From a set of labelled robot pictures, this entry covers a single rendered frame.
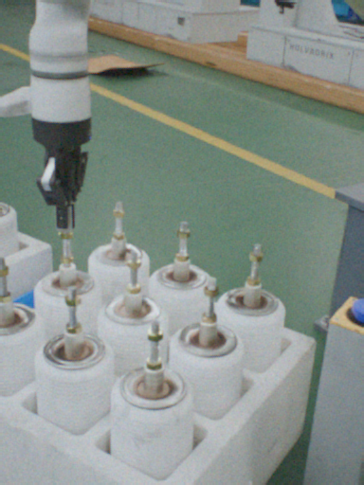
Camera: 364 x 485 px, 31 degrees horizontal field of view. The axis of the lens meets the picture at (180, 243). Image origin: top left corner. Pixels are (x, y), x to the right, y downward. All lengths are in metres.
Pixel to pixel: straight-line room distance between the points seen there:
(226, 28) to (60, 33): 3.54
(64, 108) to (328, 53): 2.58
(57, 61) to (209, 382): 0.43
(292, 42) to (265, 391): 2.76
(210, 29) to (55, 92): 3.46
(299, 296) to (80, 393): 0.77
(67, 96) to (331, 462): 0.56
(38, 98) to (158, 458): 0.44
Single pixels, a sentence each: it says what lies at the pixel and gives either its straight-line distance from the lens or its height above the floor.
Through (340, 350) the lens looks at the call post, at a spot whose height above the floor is 0.28.
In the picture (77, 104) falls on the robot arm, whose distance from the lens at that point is 0.83.
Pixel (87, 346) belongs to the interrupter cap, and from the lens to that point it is 0.82.
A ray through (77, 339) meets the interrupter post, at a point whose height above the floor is 0.27.
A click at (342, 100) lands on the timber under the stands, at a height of 0.03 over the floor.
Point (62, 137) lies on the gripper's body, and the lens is 0.83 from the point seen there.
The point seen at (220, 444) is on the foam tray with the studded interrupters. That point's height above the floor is 0.18.
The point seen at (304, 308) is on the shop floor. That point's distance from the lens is 1.43.
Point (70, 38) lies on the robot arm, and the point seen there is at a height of 0.60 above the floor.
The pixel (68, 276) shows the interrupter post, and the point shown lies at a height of 0.27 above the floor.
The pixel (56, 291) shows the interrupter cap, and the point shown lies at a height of 0.25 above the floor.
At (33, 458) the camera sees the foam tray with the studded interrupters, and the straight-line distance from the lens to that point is 0.85.
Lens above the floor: 0.72
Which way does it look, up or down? 26 degrees down
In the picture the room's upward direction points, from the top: 3 degrees clockwise
